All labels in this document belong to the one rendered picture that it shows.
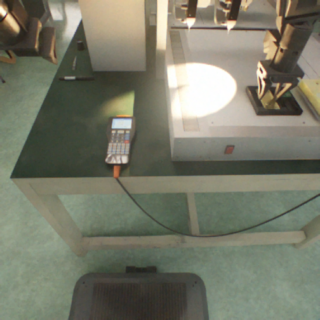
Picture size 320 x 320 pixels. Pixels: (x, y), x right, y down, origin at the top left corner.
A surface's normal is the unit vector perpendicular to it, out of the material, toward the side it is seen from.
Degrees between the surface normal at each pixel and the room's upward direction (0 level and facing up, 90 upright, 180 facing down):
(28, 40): 30
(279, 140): 90
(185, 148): 90
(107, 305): 0
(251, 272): 0
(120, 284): 0
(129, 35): 90
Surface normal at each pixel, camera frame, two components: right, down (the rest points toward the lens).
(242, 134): 0.03, -0.62
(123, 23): 0.04, 0.78
